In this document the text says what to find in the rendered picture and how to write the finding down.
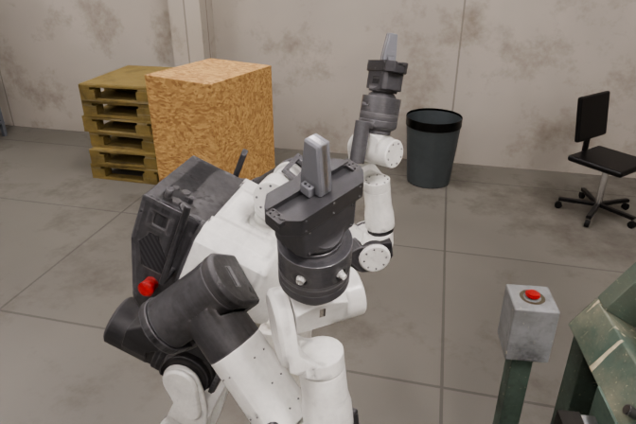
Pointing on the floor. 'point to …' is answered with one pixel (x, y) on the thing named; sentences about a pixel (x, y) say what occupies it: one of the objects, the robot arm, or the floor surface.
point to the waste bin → (432, 146)
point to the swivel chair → (598, 156)
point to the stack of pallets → (120, 124)
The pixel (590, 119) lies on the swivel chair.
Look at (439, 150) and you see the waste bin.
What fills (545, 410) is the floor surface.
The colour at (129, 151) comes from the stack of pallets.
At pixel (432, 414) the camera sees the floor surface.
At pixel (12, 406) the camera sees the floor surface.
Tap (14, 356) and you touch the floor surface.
